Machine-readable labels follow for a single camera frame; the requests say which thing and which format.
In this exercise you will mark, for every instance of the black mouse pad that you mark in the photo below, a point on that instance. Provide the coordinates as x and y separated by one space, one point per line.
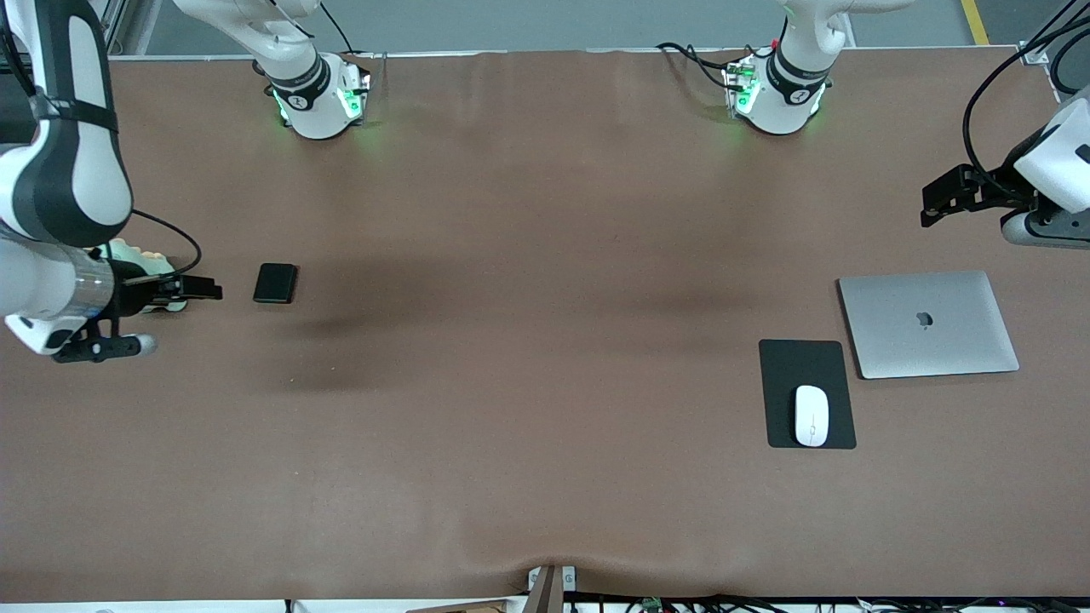
788 375

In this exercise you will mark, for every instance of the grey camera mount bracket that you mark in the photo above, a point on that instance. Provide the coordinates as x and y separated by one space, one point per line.
549 587

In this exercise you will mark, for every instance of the green dinosaur plush toy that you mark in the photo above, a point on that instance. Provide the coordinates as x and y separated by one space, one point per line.
136 254

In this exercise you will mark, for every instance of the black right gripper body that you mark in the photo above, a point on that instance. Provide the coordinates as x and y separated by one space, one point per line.
129 284

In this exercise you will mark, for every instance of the brown table cover mat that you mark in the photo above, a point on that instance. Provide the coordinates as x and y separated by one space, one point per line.
545 468

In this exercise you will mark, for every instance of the aluminium frame profile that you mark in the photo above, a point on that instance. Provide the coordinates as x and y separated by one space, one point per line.
119 25

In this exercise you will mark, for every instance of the silver laptop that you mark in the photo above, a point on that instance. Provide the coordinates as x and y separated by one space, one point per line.
928 323

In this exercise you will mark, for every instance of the metal corner bracket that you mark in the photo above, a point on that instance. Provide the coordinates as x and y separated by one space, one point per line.
1034 54

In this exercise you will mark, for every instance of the white computer mouse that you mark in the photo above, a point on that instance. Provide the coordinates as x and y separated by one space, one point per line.
811 415

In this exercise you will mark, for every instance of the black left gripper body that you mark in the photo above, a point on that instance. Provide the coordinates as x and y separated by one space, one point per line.
998 189

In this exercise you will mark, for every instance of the small black square box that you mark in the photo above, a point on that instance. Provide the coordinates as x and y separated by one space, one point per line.
275 283

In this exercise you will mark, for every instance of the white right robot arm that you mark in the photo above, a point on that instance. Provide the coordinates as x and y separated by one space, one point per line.
77 170

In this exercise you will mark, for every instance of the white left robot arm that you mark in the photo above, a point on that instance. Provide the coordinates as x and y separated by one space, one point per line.
792 95

